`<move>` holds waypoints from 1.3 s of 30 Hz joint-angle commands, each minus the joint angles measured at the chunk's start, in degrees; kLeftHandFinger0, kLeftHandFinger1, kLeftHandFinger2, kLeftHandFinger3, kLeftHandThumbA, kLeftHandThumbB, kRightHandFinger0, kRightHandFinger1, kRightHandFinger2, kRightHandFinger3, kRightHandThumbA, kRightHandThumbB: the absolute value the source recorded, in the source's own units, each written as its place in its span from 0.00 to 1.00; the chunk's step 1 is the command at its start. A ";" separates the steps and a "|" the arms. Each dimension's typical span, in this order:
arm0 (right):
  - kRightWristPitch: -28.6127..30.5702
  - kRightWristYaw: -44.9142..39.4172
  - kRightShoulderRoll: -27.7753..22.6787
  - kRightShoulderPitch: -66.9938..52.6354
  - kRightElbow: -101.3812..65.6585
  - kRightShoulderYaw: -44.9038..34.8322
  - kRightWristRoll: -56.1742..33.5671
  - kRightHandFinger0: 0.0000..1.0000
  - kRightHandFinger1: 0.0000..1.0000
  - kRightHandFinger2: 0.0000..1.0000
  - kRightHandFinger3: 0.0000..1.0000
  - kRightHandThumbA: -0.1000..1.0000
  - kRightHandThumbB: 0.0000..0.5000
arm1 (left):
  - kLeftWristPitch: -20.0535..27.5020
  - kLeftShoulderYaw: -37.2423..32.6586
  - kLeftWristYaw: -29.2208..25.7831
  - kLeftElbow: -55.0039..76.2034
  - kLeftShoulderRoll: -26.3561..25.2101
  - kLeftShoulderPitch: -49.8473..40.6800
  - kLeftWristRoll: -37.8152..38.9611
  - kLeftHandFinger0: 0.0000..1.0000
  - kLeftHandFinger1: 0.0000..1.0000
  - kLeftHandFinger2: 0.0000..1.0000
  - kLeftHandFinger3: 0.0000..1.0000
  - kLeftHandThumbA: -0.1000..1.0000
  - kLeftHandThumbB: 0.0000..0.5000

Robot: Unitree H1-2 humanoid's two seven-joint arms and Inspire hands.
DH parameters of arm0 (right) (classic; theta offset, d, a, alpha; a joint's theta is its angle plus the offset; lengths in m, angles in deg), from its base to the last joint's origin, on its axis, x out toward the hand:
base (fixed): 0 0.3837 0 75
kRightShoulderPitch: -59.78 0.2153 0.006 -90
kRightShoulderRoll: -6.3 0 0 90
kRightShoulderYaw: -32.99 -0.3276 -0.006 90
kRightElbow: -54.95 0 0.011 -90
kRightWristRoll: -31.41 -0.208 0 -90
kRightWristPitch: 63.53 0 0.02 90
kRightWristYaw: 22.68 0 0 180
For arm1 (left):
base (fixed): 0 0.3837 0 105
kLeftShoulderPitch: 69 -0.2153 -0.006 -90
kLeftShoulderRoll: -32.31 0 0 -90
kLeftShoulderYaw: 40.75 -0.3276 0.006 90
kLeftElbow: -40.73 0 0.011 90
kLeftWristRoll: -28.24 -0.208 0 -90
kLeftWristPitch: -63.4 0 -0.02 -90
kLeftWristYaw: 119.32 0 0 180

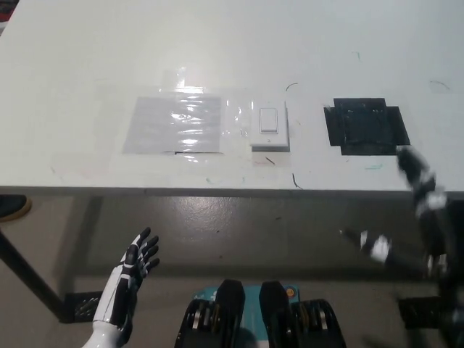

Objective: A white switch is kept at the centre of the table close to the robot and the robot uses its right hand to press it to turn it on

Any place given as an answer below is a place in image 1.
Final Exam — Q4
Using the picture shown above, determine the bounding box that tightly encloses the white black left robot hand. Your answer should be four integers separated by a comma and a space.
92, 227, 161, 334

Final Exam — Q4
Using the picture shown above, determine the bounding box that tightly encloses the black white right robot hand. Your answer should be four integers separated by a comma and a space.
339, 146, 460, 288

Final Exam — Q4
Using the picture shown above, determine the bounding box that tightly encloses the white rocker light switch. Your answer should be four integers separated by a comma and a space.
249, 100, 291, 153

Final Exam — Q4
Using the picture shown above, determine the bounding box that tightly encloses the black tape patch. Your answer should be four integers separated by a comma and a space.
323, 96, 412, 157

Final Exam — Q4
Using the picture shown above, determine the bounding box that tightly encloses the dark shoe with tan sole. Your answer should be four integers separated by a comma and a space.
0, 194, 33, 223

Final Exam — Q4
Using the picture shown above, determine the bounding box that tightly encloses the grey taped paper sheet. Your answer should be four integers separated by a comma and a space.
121, 95, 223, 155

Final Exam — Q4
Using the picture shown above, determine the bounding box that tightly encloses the clear plastic film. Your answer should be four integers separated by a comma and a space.
222, 97, 255, 146

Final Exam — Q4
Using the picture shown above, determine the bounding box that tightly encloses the red black background object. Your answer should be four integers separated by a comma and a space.
0, 0, 20, 23

